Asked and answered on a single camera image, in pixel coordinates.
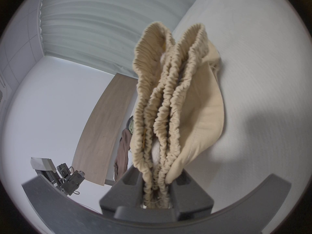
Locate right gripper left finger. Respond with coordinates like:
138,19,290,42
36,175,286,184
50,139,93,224
99,166,145,215

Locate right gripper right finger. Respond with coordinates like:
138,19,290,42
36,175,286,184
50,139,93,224
168,167,215,214

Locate tan shorts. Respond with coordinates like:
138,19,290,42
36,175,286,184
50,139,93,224
129,21,225,209

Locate bed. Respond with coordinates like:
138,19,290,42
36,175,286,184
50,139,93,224
71,0,312,215

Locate brown shorts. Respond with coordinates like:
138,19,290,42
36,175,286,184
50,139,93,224
113,128,133,182

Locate green and black garment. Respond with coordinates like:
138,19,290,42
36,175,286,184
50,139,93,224
126,116,135,135

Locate pale green curtain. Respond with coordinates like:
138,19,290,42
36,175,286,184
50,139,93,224
38,0,203,78

